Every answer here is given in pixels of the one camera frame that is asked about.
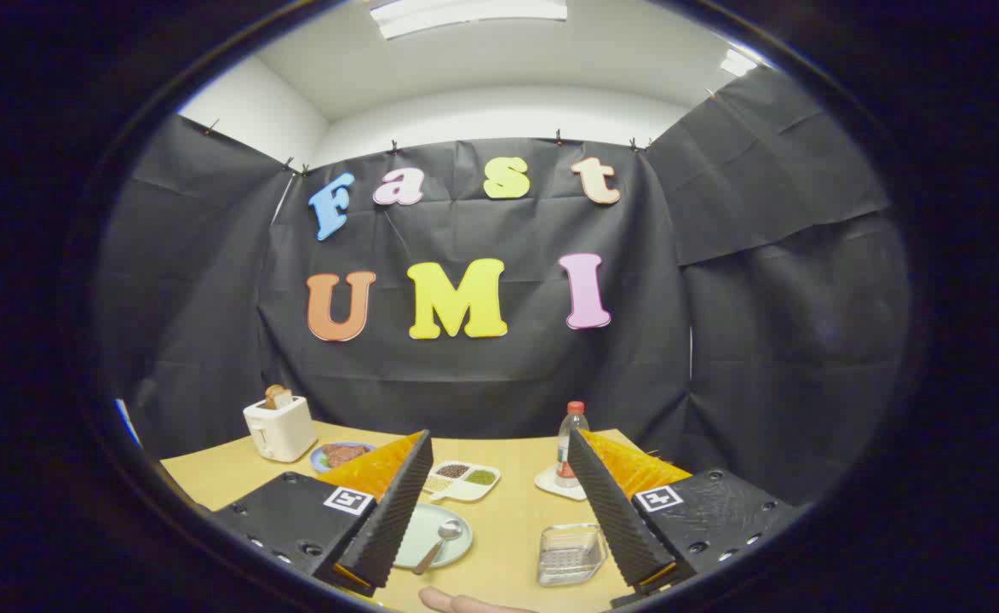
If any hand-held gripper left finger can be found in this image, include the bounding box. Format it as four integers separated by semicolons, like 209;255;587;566
210;430;434;595

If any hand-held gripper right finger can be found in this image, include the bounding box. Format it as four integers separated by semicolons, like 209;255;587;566
567;426;798;610

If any metal spoon wooden handle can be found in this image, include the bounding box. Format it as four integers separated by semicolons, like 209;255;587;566
412;519;464;576

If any light green plate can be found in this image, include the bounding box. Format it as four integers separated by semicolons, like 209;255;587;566
393;502;474;569

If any white square coaster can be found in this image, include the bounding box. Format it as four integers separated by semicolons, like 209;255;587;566
535;464;589;501

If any white divided bean tray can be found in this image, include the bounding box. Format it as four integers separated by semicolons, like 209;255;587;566
421;461;502;502

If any clear bottle red cap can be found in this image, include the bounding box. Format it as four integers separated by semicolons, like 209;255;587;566
555;401;590;489

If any blue plate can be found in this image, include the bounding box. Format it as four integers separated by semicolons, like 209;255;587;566
309;441;378;474

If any white toaster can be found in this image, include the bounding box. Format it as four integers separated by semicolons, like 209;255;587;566
243;395;319;463

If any black backdrop cloth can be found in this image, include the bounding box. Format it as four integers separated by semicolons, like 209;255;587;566
95;64;913;512

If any long ceiling light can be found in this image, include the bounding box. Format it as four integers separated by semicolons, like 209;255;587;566
370;0;568;40

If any metal wire basket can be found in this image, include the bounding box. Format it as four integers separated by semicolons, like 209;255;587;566
537;523;609;587

